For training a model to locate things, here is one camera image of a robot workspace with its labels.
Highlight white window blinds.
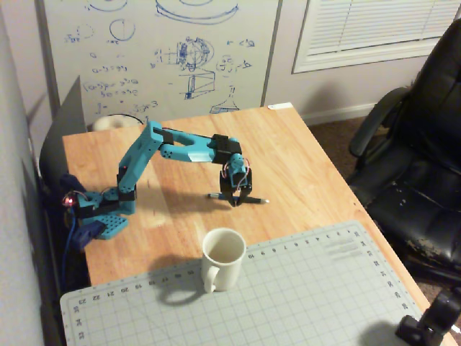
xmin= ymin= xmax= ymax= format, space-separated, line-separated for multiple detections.
xmin=291 ymin=0 xmax=461 ymax=75

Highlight blue cable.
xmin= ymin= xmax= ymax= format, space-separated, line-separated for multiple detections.
xmin=61 ymin=212 xmax=79 ymax=288

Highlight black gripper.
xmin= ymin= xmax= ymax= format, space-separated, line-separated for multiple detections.
xmin=218 ymin=168 xmax=254 ymax=208

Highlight blue black pen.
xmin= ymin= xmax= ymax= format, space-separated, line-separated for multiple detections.
xmin=206 ymin=193 xmax=271 ymax=205

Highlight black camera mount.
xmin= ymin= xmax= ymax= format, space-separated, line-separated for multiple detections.
xmin=395 ymin=290 xmax=461 ymax=346

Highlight red white black servo cable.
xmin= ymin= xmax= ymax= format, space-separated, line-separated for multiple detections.
xmin=223 ymin=158 xmax=251 ymax=189

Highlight grey cutting mat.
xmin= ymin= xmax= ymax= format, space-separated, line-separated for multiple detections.
xmin=59 ymin=219 xmax=424 ymax=346

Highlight controller board with red light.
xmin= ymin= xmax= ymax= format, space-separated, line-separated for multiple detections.
xmin=60 ymin=190 xmax=80 ymax=210

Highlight dark grey flat panel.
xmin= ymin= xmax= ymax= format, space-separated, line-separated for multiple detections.
xmin=38 ymin=74 xmax=87 ymax=177

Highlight whiteboard with blue drawings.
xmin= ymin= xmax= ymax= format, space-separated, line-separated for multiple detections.
xmin=35 ymin=0 xmax=284 ymax=125

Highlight dark blue table clamp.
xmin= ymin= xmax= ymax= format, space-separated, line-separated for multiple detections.
xmin=70 ymin=221 xmax=106 ymax=252
xmin=58 ymin=172 xmax=87 ymax=203

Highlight white ceramic mug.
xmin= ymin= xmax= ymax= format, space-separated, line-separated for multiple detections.
xmin=200 ymin=227 xmax=247 ymax=293

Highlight white round roll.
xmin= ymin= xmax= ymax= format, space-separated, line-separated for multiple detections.
xmin=92 ymin=114 xmax=145 ymax=132

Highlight black leather office chair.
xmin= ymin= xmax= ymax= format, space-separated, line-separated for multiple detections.
xmin=347 ymin=17 xmax=461 ymax=285

